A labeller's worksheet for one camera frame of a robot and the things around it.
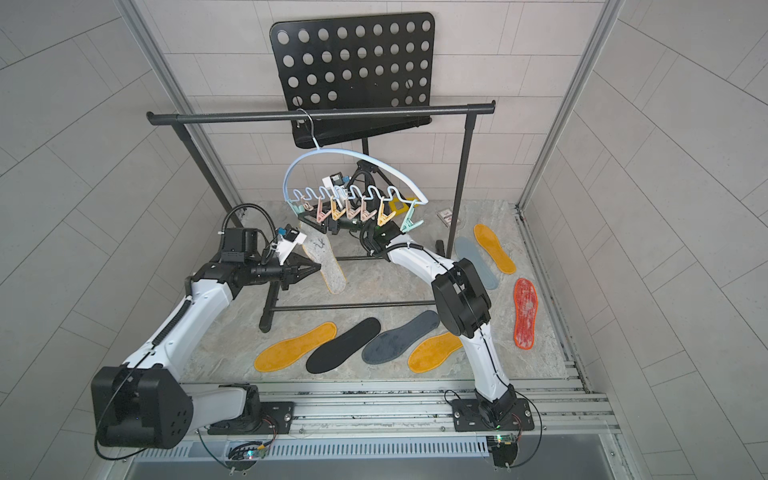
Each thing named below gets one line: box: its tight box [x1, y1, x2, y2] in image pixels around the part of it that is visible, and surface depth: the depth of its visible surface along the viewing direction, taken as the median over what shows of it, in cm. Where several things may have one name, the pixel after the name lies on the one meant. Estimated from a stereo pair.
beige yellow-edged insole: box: [473, 224, 516, 275], surface depth 107 cm
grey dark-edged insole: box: [362, 310, 440, 364], surface depth 85 cm
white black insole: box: [306, 317, 381, 373], surface depth 84 cm
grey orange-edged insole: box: [514, 278, 538, 350], surface depth 90 cm
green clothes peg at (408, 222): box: [400, 200, 424, 233], surface depth 53 cm
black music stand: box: [270, 11, 435, 156], surface depth 70 cm
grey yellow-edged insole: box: [408, 331, 463, 373], surface depth 83 cm
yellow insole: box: [254, 321, 337, 372], surface depth 84 cm
